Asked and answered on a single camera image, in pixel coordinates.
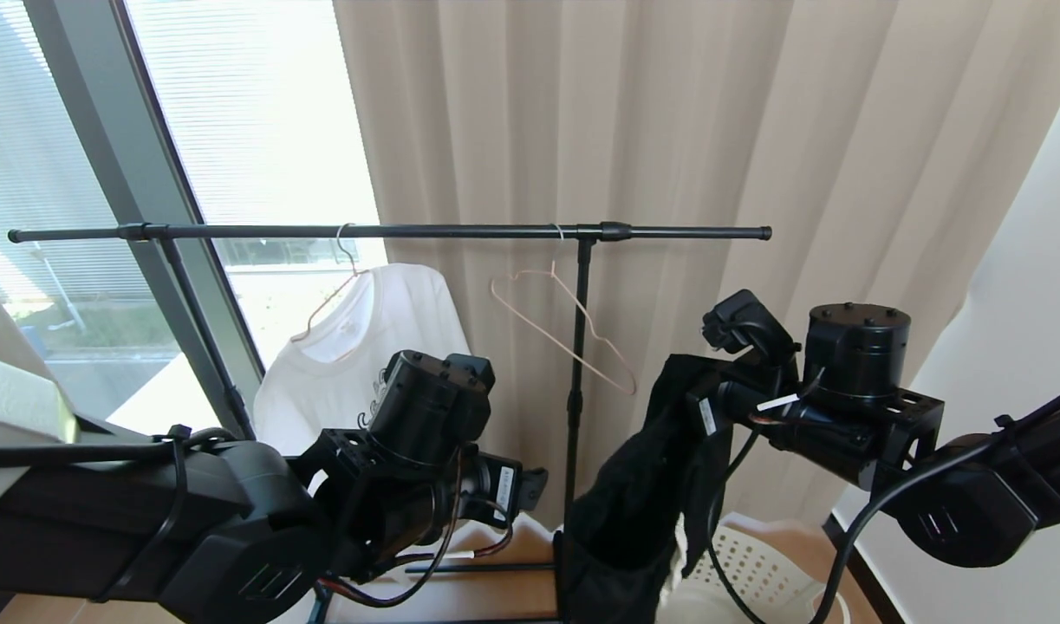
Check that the beige curtain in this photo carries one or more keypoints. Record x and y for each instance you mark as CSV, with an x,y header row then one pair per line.
x,y
755,130
18,399

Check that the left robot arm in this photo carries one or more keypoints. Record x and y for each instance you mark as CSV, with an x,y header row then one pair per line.
x,y
217,494

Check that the black shorts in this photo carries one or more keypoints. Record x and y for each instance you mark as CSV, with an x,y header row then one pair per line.
x,y
634,520

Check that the black clothes rack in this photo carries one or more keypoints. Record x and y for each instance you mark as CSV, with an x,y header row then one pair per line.
x,y
668,232

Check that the white laundry basket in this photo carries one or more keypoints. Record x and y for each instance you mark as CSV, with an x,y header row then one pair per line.
x,y
694,581

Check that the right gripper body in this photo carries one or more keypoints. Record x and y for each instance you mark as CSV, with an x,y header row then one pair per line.
x,y
738,403

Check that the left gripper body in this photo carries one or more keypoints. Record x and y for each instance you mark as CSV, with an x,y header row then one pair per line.
x,y
495,490

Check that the white printed T-shirt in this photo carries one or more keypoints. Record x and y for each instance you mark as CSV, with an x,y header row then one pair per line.
x,y
408,321

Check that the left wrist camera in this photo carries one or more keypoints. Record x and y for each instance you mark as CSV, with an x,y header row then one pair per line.
x,y
471,374

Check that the pink clothes hanger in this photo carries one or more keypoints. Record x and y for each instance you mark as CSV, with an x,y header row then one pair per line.
x,y
556,339
323,306

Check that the window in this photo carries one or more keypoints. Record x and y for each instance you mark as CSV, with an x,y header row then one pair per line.
x,y
261,130

